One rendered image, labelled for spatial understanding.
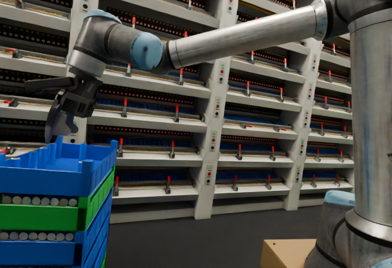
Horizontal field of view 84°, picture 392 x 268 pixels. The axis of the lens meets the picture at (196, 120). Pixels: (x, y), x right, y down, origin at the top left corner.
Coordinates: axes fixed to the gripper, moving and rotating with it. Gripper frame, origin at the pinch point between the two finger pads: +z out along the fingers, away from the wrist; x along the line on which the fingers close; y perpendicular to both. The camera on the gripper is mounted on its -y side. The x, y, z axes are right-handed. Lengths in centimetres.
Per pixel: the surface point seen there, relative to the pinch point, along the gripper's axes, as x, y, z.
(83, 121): 38.6, -4.5, -0.2
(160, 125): 48, 28, -10
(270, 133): 65, 96, -29
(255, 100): 61, 76, -44
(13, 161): -13.0, -0.1, 3.7
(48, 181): -15.1, 8.8, 4.6
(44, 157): -0.8, 0.8, 5.7
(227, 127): 57, 65, -22
